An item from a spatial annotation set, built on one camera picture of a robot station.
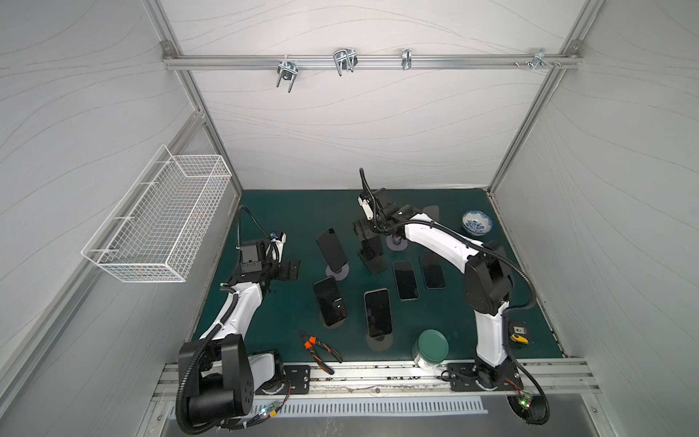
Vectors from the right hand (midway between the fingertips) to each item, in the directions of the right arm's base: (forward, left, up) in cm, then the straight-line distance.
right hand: (369, 218), depth 92 cm
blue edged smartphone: (-16, -13, -15) cm, 25 cm away
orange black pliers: (-38, +16, -14) cm, 43 cm away
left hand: (-13, +27, -5) cm, 30 cm away
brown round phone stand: (+7, -23, -3) cm, 25 cm away
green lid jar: (-40, -17, -4) cm, 43 cm away
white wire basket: (-20, +54, +18) cm, 60 cm away
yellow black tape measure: (-33, -45, -14) cm, 57 cm away
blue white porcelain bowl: (+11, -43, -14) cm, 47 cm away
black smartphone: (-32, -4, -2) cm, 32 cm away
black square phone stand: (-10, -2, -13) cm, 17 cm away
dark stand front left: (-33, +10, -11) cm, 36 cm away
